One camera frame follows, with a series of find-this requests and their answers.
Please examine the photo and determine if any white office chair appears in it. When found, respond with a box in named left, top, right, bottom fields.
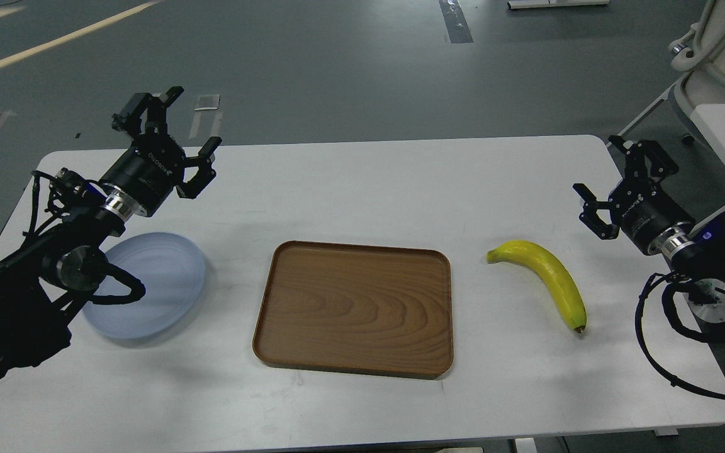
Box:
left=619, top=1, right=725, bottom=147

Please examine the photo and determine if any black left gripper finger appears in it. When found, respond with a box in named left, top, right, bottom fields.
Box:
left=111, top=86, right=184, bottom=140
left=176, top=137, right=222, bottom=199

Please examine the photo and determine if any yellow banana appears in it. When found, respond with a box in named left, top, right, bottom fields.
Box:
left=485, top=240, right=588, bottom=333

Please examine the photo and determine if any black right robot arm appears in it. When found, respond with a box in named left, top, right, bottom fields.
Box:
left=573, top=135, right=725, bottom=401

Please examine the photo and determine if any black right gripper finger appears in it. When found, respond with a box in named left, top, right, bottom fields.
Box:
left=573, top=183, right=619, bottom=240
left=608, top=135, right=680, bottom=184

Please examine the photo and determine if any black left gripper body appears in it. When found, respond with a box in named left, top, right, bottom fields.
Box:
left=99, top=135, right=185, bottom=217

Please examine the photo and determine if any brown wooden tray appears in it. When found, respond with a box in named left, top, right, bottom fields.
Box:
left=252, top=240, right=454, bottom=379

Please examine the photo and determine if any light blue plate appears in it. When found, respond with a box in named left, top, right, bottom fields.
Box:
left=82, top=232, right=205, bottom=340

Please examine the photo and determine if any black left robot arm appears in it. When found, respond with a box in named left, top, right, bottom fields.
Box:
left=0, top=86, right=222, bottom=379

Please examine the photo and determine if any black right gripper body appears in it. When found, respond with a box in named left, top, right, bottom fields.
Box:
left=608, top=181, right=695, bottom=255

